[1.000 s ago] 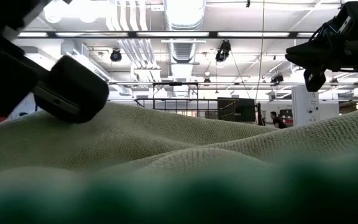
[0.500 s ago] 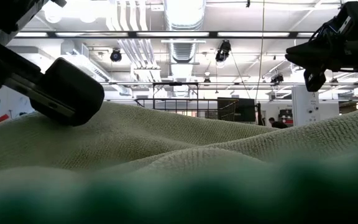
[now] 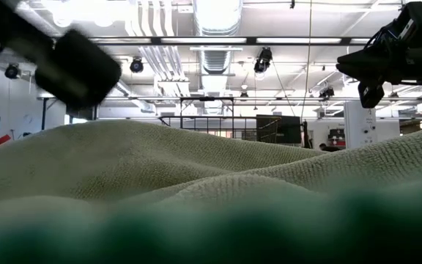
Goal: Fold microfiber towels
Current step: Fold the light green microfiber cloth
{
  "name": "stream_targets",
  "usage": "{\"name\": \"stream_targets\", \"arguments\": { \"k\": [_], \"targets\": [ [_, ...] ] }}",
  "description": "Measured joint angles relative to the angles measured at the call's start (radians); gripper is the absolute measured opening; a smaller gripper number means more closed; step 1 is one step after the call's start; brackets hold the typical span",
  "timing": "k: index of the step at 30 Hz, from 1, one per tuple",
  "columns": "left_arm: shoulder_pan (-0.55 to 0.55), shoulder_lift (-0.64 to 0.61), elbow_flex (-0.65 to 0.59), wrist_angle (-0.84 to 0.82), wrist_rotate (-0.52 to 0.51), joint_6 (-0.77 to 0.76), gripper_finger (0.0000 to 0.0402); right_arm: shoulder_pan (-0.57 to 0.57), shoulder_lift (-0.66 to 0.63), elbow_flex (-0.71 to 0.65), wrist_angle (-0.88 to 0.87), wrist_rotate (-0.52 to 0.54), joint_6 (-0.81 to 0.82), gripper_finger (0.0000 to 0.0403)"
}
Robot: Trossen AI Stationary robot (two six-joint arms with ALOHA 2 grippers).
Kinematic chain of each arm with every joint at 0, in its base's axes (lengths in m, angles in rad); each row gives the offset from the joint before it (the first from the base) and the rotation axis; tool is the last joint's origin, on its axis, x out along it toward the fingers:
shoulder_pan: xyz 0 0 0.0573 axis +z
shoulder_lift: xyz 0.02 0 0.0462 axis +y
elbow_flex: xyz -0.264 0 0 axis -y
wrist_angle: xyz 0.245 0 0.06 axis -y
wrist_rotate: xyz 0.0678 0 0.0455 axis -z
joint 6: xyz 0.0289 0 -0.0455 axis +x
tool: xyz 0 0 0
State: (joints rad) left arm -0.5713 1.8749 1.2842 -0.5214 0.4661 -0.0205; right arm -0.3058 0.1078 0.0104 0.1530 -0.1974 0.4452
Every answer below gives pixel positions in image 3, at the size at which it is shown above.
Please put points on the large black screen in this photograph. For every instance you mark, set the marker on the large black screen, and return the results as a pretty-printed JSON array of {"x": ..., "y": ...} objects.
[{"x": 278, "y": 128}]

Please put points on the black frame stand with screen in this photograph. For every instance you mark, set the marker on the black frame stand with screen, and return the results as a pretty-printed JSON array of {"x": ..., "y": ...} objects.
[{"x": 83, "y": 114}]

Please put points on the silver ventilation duct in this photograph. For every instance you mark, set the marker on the silver ventilation duct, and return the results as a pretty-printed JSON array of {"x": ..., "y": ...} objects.
[{"x": 216, "y": 22}]

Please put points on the white pillar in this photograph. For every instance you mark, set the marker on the white pillar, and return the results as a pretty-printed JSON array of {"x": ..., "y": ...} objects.
[{"x": 360, "y": 124}]

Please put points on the pale green microfiber towel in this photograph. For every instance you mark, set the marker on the pale green microfiber towel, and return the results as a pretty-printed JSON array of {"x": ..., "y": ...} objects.
[{"x": 159, "y": 165}]

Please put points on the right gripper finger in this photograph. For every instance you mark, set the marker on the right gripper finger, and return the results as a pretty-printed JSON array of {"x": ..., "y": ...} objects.
[
  {"x": 368, "y": 74},
  {"x": 365, "y": 59}
]

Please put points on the red tool cart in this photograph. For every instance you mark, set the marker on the red tool cart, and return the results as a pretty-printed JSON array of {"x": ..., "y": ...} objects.
[{"x": 337, "y": 137}]

